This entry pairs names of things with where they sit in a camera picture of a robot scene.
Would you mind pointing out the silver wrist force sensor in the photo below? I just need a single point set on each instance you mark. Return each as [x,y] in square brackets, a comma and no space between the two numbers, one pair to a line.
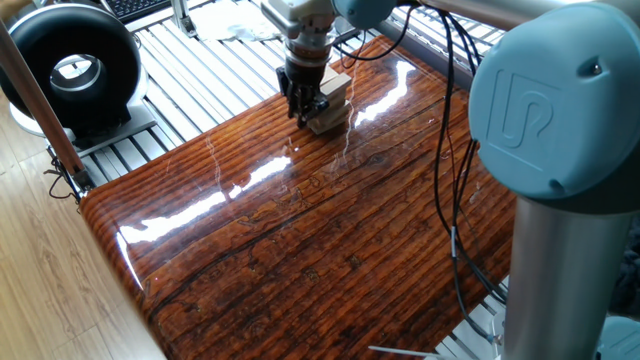
[307,42]

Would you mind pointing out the white crumpled cloth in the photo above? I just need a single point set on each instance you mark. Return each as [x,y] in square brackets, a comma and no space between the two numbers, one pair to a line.
[230,22]

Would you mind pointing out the black keyboard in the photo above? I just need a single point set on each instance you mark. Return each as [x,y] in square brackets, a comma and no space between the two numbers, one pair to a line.
[135,7]

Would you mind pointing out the grey aluminium rail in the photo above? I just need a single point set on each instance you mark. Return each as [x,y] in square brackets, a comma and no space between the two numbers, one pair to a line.
[425,56]

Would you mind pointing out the white printed wrist mount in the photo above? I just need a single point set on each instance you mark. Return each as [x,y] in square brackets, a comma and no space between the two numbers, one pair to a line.
[295,12]

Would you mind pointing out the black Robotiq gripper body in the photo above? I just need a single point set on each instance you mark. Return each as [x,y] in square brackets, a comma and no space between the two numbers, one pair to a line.
[306,74]

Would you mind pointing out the wooden Jenga tower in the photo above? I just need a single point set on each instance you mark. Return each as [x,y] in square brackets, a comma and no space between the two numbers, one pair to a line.
[336,89]

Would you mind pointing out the brown wooden pole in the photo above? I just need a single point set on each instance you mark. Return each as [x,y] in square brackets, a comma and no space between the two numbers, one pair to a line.
[35,100]

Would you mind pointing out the short aluminium profile post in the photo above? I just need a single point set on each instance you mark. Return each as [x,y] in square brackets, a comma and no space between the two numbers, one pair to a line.
[182,17]

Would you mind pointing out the wood grain table cover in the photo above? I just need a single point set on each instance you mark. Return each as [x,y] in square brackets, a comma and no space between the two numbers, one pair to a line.
[310,240]

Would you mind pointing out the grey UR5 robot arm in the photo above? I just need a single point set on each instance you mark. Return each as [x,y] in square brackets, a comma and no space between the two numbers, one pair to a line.
[550,125]

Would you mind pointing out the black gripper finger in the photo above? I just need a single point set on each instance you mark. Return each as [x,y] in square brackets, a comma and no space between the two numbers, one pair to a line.
[289,95]
[315,102]

